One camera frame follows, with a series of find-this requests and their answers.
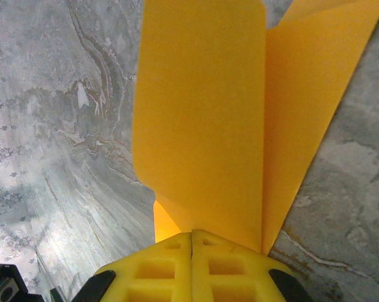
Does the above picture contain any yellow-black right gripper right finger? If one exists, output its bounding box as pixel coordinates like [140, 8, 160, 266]
[192, 228, 315, 302]

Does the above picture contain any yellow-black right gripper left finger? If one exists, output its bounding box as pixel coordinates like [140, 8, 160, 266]
[70, 229, 194, 302]

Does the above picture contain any orange paper sheet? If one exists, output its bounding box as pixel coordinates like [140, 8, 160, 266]
[131, 0, 379, 255]

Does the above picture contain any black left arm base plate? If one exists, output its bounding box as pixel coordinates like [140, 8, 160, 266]
[0, 263, 30, 302]

